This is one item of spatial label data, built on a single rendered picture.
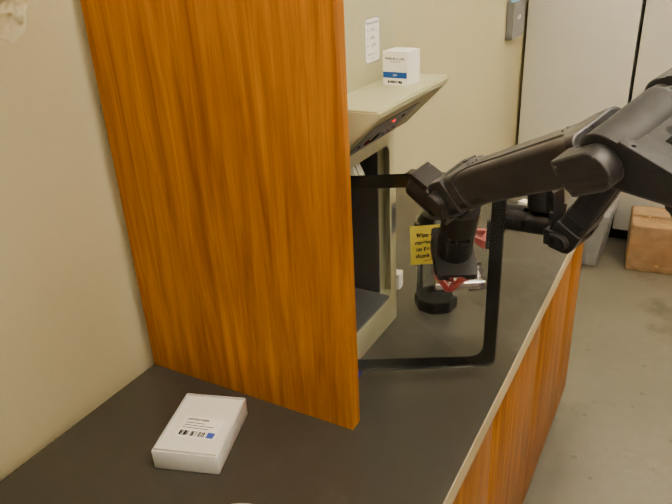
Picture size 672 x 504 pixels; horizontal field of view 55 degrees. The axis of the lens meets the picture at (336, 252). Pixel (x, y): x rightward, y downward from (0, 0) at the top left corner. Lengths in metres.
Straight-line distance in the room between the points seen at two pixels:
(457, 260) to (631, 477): 1.70
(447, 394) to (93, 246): 0.75
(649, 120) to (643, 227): 3.32
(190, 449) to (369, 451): 0.31
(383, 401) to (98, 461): 0.53
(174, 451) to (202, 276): 0.32
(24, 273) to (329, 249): 0.54
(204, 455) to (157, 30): 0.70
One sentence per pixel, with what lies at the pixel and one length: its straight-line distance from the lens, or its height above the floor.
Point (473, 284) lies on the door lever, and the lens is 1.14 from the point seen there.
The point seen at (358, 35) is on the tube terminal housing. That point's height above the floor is 1.60.
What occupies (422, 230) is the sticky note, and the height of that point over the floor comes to 1.29.
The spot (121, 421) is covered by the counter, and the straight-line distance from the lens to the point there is 1.34.
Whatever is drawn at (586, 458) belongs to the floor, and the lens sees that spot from 2.65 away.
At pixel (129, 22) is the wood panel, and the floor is 1.65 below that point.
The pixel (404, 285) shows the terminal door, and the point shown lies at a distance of 1.18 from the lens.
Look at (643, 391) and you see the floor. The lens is 3.04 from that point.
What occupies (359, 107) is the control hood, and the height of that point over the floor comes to 1.51.
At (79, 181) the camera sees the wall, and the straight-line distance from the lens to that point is 1.28.
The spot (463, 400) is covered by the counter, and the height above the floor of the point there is 0.94.
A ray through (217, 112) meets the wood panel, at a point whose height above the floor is 1.51.
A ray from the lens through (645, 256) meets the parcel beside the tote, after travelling 3.98.
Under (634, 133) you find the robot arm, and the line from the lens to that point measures 0.59.
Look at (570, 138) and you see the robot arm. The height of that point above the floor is 1.57.
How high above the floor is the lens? 1.74
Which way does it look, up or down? 25 degrees down
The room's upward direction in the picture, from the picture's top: 3 degrees counter-clockwise
